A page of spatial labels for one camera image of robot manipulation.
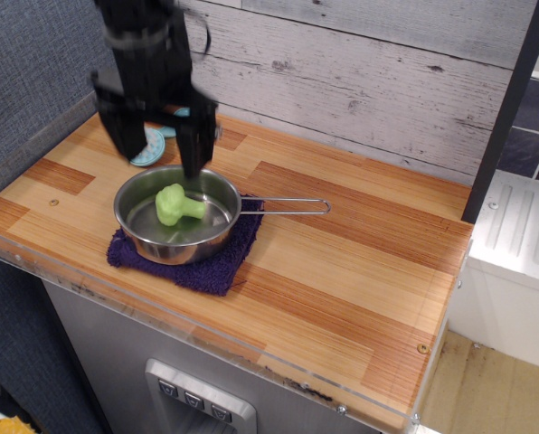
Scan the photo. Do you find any light blue scrub brush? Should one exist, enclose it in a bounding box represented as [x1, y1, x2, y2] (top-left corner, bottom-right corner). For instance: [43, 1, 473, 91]
[129, 107, 191, 167]

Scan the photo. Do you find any clear acrylic edge guard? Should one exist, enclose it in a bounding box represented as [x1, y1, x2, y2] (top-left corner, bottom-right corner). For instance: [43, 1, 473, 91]
[0, 236, 425, 433]

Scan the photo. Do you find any silver toy fridge cabinet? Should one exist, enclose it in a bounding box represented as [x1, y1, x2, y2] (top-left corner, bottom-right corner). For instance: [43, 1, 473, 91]
[44, 283, 373, 433]

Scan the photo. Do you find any yellow object at corner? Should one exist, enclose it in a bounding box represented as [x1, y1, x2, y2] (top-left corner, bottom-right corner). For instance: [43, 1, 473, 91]
[0, 417, 36, 434]

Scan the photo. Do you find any stainless steel pot with handle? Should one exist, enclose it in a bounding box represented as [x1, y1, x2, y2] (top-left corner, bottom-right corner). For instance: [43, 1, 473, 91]
[113, 165, 331, 265]

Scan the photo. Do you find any white toy sink unit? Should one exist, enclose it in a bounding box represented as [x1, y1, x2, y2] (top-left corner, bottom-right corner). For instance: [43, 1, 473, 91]
[448, 171, 539, 366]

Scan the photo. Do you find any green toy broccoli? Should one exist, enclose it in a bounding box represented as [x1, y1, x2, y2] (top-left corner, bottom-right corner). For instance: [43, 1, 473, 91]
[155, 184, 206, 226]

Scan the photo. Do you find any black vertical post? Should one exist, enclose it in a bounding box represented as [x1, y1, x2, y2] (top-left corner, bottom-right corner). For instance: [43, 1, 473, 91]
[461, 1, 539, 223]

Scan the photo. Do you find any purple terry cloth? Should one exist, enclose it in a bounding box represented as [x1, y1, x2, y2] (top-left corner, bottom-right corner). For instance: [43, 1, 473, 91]
[107, 213, 262, 297]

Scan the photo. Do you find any grey ice dispenser panel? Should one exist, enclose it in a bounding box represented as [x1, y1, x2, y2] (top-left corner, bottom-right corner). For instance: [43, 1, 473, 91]
[145, 358, 258, 433]

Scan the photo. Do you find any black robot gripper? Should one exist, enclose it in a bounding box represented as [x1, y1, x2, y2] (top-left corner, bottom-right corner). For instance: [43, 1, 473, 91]
[91, 1, 220, 179]

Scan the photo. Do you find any black cable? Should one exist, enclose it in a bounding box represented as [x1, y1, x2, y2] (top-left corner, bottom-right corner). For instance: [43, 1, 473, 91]
[183, 6, 213, 60]

